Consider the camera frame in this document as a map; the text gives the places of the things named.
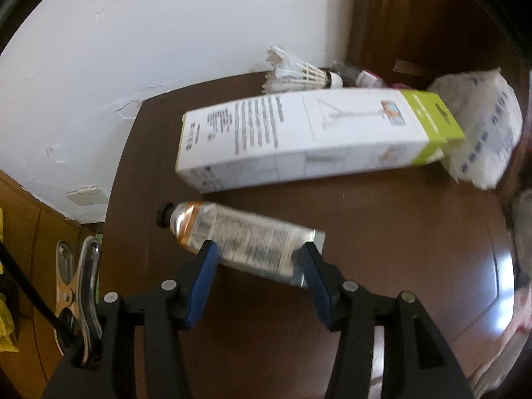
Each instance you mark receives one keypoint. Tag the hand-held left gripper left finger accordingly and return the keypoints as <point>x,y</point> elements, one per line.
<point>203,282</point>

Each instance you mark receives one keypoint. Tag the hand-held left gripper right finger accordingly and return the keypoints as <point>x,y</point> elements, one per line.
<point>320,291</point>

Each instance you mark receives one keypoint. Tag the silver tube with black cap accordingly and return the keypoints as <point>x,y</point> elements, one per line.
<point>249,241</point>

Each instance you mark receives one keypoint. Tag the small clear plastic bottle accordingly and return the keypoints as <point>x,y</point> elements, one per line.
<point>368,79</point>

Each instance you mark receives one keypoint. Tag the white feather shuttlecock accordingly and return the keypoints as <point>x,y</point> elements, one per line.
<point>299,72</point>

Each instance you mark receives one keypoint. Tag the white bag with blue print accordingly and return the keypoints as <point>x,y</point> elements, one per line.
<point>486,133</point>

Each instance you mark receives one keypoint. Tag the dark wooden nightstand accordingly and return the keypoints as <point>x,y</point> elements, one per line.
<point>374,237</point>

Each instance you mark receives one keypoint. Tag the metal spring clip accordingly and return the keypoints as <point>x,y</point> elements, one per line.
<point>89,299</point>

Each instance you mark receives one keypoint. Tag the white and green carton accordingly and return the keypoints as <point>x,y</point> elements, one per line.
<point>291,133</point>

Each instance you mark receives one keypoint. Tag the light brown wooden cabinet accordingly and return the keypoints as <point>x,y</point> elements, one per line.
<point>41,224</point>

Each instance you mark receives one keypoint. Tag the beige blanket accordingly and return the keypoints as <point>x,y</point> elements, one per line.
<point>511,341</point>

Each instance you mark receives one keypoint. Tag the white wall cover plate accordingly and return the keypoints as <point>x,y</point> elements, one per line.
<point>85,196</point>

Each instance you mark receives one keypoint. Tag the dark wooden bed frame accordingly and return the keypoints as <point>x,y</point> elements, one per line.
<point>415,16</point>

